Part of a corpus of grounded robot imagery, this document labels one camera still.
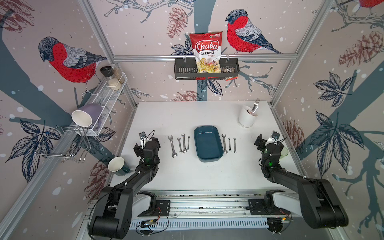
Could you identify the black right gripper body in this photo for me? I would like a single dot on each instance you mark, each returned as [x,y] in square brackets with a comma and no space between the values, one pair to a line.
[264,158]

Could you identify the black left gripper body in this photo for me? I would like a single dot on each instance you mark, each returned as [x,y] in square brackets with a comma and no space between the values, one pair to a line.
[157,145]

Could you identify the large silver wrench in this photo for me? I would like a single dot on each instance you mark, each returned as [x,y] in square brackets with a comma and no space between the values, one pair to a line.
[174,154]

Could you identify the tiny silver wrench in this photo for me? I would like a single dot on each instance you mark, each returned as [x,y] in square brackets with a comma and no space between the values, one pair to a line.
[235,146]

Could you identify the medium silver wrench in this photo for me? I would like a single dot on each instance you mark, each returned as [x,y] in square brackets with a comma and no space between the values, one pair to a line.
[224,143]

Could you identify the teal plastic storage box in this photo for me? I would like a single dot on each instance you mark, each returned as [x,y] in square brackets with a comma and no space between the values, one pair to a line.
[208,143]

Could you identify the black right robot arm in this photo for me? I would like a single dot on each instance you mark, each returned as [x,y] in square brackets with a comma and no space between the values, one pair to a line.
[314,200]

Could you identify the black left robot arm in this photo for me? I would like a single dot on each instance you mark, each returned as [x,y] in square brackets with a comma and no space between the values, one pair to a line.
[112,213]

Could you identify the green translucent cup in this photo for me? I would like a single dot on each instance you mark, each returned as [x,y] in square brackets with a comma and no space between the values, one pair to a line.
[284,152]

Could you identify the white cutlery cup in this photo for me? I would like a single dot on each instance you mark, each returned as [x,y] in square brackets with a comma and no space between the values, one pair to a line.
[246,119]

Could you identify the silver fork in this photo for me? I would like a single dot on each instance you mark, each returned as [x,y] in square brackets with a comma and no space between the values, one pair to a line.
[255,106]

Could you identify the purple mug white inside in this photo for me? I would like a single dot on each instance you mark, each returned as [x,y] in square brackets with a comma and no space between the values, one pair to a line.
[86,115]

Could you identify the small circuit board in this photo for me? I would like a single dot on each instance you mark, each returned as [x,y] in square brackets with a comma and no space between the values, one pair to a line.
[148,223]

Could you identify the black lid spice jar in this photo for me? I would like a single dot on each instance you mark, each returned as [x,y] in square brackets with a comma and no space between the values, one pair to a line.
[113,81]

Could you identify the red Chuba chips bag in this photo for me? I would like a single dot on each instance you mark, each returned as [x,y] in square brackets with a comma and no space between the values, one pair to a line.
[207,51]

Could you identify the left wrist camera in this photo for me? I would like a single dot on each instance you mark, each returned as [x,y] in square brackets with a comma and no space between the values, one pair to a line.
[143,139]

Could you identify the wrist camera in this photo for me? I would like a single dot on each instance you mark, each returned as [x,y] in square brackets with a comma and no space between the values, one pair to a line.
[143,139]
[274,137]

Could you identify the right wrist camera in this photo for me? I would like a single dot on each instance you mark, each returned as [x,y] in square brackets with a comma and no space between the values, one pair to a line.
[274,137]

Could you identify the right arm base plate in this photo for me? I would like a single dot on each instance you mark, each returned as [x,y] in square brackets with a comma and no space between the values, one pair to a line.
[258,207]

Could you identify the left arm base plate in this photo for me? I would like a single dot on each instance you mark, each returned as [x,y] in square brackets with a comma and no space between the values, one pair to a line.
[157,208]

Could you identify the white wire wall shelf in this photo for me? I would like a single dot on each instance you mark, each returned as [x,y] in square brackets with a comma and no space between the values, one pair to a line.
[105,97]

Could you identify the metal wire cup rack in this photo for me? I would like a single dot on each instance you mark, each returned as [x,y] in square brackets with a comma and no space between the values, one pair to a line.
[65,143]

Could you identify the black wire wall basket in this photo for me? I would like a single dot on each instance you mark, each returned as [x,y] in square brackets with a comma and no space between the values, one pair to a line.
[188,70]

